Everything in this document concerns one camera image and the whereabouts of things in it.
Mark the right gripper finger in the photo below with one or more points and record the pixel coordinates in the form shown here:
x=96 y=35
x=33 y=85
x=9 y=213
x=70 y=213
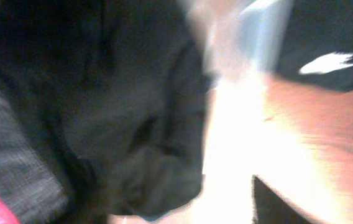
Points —
x=271 y=209

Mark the clear plastic storage container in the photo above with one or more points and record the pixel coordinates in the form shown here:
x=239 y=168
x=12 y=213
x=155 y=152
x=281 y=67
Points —
x=240 y=38

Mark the black shorts red waistband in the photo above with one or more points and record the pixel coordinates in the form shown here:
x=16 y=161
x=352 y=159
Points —
x=102 y=110

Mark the black Nike shirt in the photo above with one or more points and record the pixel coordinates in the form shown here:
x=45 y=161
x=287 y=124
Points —
x=318 y=45

